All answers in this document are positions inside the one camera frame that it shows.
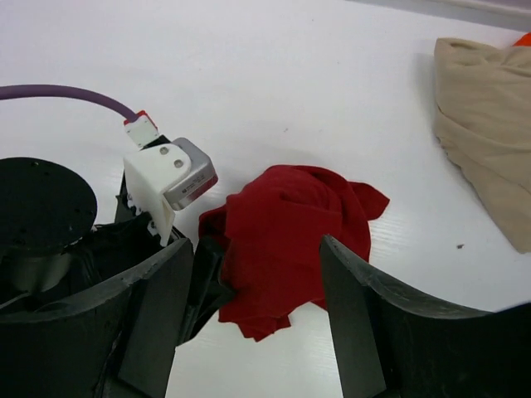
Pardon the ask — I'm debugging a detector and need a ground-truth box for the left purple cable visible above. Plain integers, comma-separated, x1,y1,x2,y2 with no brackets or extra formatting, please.
0,84,138,122

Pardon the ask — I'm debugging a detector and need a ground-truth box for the beige t shirt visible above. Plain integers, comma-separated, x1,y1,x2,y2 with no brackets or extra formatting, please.
434,38,530,253

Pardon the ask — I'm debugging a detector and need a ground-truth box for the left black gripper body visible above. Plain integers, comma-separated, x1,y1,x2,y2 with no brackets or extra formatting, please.
1,157,164,318

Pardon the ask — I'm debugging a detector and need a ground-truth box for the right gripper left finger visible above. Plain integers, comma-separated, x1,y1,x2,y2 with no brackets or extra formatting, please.
1,239,193,397

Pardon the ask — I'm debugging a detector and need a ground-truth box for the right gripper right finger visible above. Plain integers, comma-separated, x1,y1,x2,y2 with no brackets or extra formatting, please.
319,235,530,397

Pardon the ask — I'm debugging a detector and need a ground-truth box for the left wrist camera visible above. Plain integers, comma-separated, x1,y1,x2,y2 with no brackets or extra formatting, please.
124,111,218,246

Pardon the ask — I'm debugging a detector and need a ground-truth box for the red t shirt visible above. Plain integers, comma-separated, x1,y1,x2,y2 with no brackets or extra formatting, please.
198,165,390,342

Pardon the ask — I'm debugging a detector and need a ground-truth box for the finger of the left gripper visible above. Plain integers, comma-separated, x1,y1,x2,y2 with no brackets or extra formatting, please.
177,236,235,346

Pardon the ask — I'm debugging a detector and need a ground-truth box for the orange t shirt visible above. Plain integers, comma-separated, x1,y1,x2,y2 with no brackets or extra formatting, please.
513,32,531,47

